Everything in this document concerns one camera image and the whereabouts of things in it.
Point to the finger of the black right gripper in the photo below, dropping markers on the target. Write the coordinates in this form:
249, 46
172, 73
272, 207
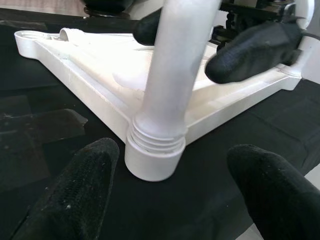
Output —
147, 30
250, 57

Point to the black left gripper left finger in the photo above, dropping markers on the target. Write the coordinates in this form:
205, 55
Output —
75, 195

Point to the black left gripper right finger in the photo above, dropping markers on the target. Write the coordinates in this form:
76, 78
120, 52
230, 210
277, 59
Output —
280, 200

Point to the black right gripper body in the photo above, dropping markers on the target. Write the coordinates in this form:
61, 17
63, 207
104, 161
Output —
250, 10

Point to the white plastic children table top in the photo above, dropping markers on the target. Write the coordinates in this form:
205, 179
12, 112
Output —
95, 67

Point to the black round stool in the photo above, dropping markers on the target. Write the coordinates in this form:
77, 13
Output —
105, 7

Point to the black tablecloth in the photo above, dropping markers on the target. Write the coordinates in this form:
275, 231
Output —
175, 205

